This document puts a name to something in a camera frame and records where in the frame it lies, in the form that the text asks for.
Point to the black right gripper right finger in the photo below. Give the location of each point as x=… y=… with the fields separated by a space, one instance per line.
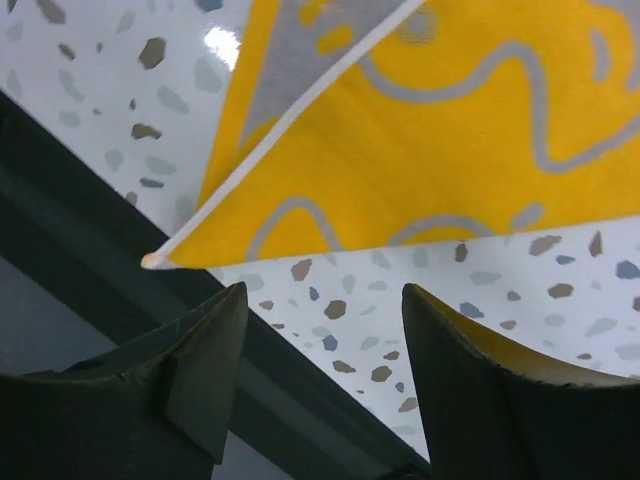
x=492 y=408

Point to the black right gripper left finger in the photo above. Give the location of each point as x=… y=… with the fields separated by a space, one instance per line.
x=157 y=407

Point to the yellow grey patterned towel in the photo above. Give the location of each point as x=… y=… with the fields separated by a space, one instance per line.
x=352 y=125

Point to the black metal base rail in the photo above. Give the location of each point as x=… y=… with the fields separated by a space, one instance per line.
x=81 y=241

